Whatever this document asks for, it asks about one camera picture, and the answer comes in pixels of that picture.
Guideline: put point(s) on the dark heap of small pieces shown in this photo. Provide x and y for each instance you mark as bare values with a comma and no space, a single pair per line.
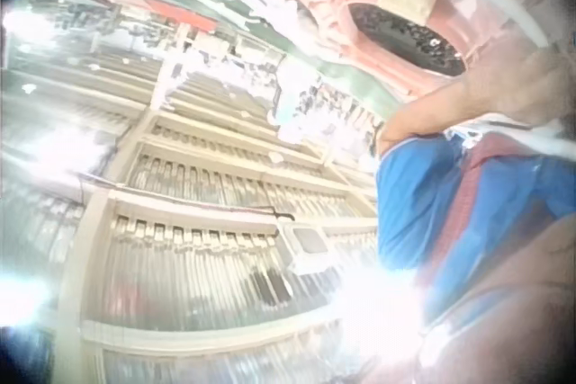
405,38

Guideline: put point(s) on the small white screen device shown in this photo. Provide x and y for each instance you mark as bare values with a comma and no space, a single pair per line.
306,242

